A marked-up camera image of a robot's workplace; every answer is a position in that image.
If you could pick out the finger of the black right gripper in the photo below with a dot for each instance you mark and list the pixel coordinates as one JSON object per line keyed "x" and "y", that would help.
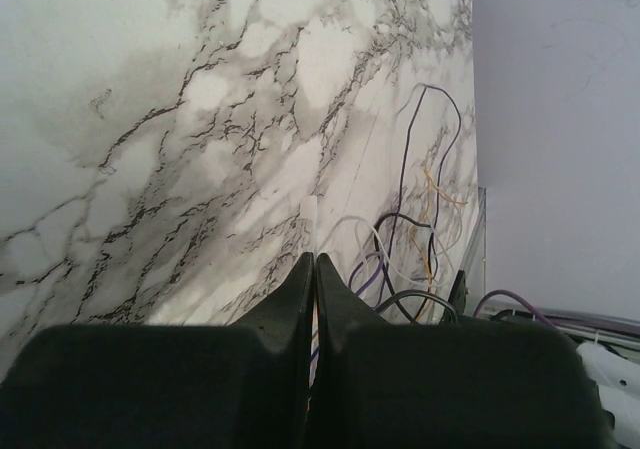
{"x": 458, "y": 294}

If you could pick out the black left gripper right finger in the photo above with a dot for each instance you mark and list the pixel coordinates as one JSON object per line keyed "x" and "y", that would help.
{"x": 466, "y": 384}

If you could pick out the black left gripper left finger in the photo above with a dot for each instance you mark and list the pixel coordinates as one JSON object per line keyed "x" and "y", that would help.
{"x": 243, "y": 385}

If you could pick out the white zip tie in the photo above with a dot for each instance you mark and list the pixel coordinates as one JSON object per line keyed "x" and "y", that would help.
{"x": 309, "y": 213}

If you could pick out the right aluminium frame rail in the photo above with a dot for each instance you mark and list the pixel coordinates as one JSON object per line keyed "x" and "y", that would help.
{"x": 474, "y": 264}

